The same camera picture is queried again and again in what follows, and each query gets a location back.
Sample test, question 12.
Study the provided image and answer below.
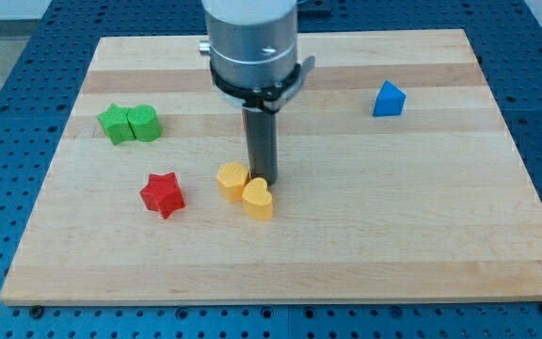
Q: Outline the green cylinder block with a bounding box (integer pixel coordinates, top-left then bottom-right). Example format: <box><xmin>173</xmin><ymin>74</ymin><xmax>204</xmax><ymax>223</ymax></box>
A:
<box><xmin>127</xmin><ymin>105</ymin><xmax>162</xmax><ymax>142</ymax></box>

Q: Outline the yellow heart block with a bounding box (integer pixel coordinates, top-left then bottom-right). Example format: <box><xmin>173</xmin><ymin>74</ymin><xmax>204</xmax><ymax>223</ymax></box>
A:
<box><xmin>242</xmin><ymin>177</ymin><xmax>274</xmax><ymax>220</ymax></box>

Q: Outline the wooden board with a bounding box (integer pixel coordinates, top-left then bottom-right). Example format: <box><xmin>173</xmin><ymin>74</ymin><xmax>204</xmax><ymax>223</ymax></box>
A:
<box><xmin>0</xmin><ymin>29</ymin><xmax>542</xmax><ymax>306</ymax></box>

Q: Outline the blue perforated table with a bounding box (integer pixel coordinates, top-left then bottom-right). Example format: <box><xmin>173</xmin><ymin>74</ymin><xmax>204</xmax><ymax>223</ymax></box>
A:
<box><xmin>0</xmin><ymin>0</ymin><xmax>542</xmax><ymax>338</ymax></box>

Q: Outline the yellow hexagon block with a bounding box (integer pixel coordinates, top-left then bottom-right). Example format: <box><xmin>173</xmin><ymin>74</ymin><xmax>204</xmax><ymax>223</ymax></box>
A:
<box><xmin>216</xmin><ymin>162</ymin><xmax>250</xmax><ymax>202</ymax></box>

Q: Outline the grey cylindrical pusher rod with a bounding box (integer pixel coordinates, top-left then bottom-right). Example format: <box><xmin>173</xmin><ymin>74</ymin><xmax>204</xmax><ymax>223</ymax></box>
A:
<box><xmin>242</xmin><ymin>108</ymin><xmax>278</xmax><ymax>186</ymax></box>

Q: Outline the green star block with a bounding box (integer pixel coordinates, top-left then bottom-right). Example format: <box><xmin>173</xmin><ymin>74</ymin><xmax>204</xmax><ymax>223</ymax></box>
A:
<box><xmin>97</xmin><ymin>104</ymin><xmax>136</xmax><ymax>145</ymax></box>

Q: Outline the red star block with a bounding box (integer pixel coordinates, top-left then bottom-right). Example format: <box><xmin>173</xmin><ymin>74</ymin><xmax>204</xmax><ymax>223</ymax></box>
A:
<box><xmin>140</xmin><ymin>172</ymin><xmax>185</xmax><ymax>219</ymax></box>

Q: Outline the blue triangle block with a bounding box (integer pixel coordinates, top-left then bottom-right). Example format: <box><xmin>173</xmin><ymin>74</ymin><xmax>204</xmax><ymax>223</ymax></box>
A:
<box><xmin>372</xmin><ymin>80</ymin><xmax>407</xmax><ymax>117</ymax></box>

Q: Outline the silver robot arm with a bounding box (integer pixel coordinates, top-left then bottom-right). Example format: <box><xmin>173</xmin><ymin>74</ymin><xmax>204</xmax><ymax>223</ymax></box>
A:
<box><xmin>199</xmin><ymin>0</ymin><xmax>315</xmax><ymax>114</ymax></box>

